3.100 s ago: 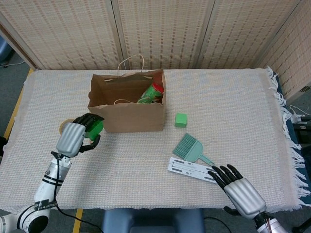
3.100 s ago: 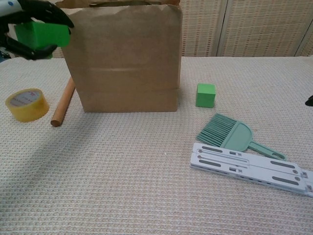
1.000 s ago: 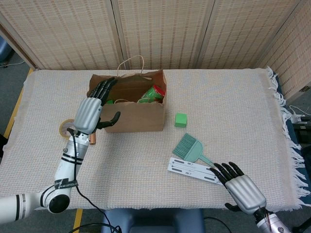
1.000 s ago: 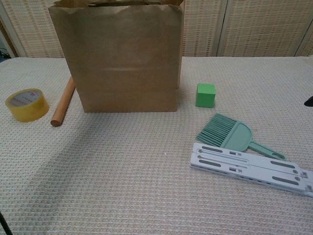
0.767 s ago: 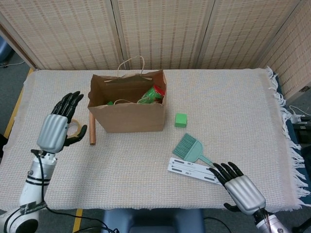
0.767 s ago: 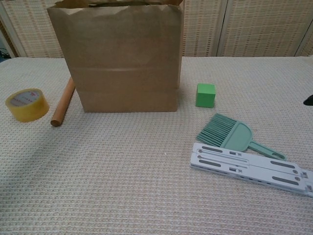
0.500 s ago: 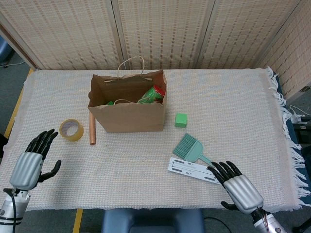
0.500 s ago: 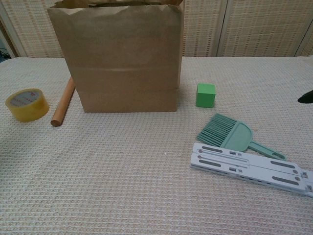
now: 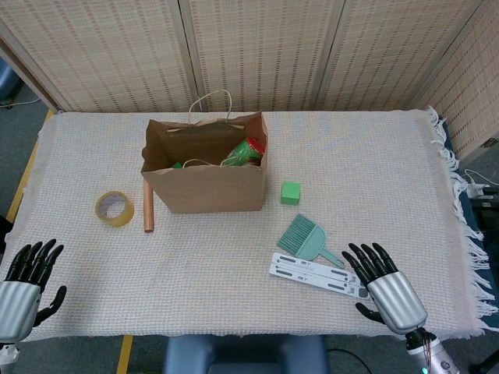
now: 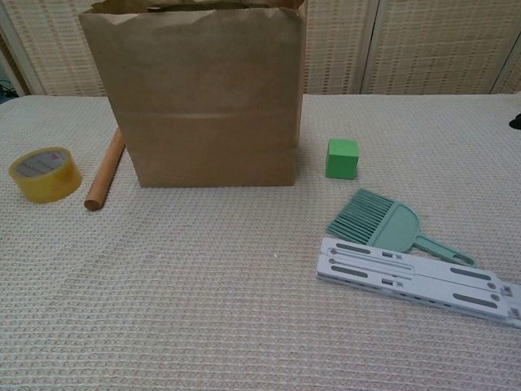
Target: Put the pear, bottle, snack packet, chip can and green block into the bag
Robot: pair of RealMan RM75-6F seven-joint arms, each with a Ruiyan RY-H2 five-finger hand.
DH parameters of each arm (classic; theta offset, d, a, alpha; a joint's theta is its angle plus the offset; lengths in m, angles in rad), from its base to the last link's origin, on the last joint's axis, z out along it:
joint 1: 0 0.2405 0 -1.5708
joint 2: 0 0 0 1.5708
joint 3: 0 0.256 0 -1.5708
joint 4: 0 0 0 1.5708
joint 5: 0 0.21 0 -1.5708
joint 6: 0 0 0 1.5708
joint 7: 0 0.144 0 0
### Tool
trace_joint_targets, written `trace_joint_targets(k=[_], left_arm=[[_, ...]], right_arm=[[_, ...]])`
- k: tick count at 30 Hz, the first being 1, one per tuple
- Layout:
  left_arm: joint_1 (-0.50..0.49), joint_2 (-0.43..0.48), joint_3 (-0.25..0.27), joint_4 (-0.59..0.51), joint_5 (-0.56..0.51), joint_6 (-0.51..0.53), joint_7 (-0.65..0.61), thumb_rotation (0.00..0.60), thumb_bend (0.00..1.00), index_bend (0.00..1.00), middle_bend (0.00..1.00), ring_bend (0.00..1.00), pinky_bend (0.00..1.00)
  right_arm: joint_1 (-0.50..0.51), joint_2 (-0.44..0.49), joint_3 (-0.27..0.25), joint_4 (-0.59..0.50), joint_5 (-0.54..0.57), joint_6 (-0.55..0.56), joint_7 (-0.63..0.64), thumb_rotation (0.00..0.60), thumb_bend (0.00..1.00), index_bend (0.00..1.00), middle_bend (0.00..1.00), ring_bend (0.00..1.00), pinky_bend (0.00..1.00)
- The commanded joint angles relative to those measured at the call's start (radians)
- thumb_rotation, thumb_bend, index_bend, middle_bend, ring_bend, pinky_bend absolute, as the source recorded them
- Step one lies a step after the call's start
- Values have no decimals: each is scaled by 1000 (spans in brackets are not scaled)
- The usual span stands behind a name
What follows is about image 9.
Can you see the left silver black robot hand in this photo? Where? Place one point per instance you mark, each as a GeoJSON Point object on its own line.
{"type": "Point", "coordinates": [19, 300]}

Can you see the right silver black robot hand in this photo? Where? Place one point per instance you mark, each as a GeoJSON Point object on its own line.
{"type": "Point", "coordinates": [393, 300]}

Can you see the green chip can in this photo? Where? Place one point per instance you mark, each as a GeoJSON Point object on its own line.
{"type": "Point", "coordinates": [245, 152]}

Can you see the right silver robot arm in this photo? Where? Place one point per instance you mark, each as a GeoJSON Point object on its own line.
{"type": "Point", "coordinates": [429, 354]}

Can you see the brown paper bag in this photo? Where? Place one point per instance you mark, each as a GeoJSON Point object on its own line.
{"type": "Point", "coordinates": [210, 191]}

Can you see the white folding laptop stand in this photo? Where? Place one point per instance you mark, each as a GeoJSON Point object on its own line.
{"type": "Point", "coordinates": [312, 270]}

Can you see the teal mini dustpan brush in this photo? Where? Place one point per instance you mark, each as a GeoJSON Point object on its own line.
{"type": "Point", "coordinates": [308, 241]}

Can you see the black box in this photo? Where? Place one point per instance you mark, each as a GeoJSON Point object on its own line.
{"type": "Point", "coordinates": [487, 214]}

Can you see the yellow packing tape roll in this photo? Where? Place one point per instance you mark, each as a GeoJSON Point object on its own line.
{"type": "Point", "coordinates": [124, 218]}

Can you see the white power strip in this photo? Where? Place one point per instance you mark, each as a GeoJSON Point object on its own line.
{"type": "Point", "coordinates": [477, 189]}

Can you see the green cube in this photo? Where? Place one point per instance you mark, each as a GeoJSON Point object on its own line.
{"type": "Point", "coordinates": [290, 192]}

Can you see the beige woven tablecloth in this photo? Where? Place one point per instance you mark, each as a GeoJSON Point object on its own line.
{"type": "Point", "coordinates": [351, 156]}

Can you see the wooden dowel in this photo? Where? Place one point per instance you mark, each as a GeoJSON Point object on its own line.
{"type": "Point", "coordinates": [148, 210]}

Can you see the blue chair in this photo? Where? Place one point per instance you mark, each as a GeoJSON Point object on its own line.
{"type": "Point", "coordinates": [241, 354]}

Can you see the woven folding screen panel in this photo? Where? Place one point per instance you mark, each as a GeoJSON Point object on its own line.
{"type": "Point", "coordinates": [397, 50]}
{"type": "Point", "coordinates": [468, 97]}
{"type": "Point", "coordinates": [97, 50]}
{"type": "Point", "coordinates": [261, 50]}

